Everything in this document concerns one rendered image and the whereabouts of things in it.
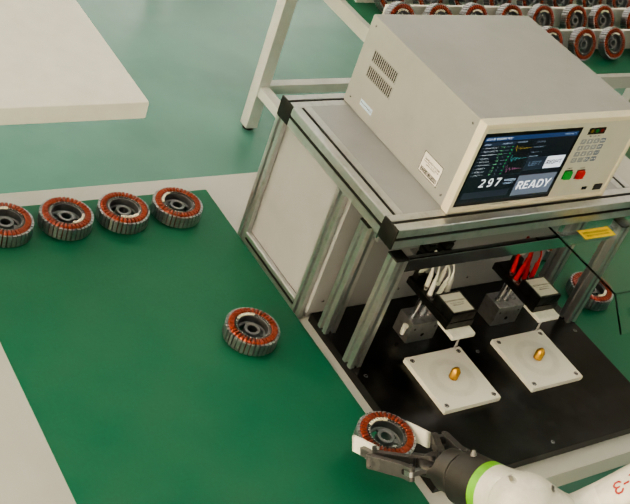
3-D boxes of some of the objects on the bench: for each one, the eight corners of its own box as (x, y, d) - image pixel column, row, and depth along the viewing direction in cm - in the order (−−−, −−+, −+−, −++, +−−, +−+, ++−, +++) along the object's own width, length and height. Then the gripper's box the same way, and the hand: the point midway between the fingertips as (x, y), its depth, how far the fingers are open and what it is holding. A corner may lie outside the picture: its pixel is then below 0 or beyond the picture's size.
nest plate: (580, 380, 242) (583, 376, 242) (531, 392, 234) (533, 388, 233) (538, 332, 251) (540, 328, 250) (489, 343, 243) (491, 339, 242)
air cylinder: (514, 321, 252) (524, 303, 248) (490, 326, 247) (499, 308, 244) (501, 306, 255) (511, 288, 251) (476, 311, 250) (486, 293, 247)
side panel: (309, 316, 235) (357, 194, 216) (297, 318, 233) (345, 196, 215) (248, 232, 252) (288, 112, 233) (236, 233, 250) (276, 113, 231)
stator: (286, 351, 224) (291, 338, 222) (239, 363, 217) (244, 349, 215) (257, 314, 230) (262, 301, 228) (211, 324, 224) (216, 310, 221)
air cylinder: (432, 338, 238) (441, 319, 235) (405, 344, 234) (414, 324, 231) (419, 322, 241) (428, 303, 238) (392, 327, 237) (401, 308, 234)
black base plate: (658, 424, 242) (663, 417, 241) (432, 493, 206) (436, 485, 205) (527, 281, 270) (530, 274, 268) (307, 320, 234) (310, 312, 233)
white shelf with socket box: (101, 296, 221) (149, 102, 194) (-92, 324, 200) (-67, 110, 173) (40, 188, 241) (76, -1, 215) (-141, 203, 221) (-126, -4, 194)
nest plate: (499, 401, 229) (501, 396, 228) (443, 415, 220) (445, 410, 220) (457, 350, 238) (459, 345, 237) (402, 361, 229) (404, 357, 228)
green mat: (429, 504, 204) (430, 504, 204) (121, 600, 170) (122, 599, 169) (205, 190, 259) (205, 189, 259) (-61, 214, 225) (-61, 213, 225)
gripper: (407, 515, 180) (327, 469, 198) (512, 480, 194) (428, 440, 211) (408, 472, 179) (327, 429, 197) (514, 439, 192) (428, 402, 210)
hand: (386, 438), depth 202 cm, fingers closed on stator, 11 cm apart
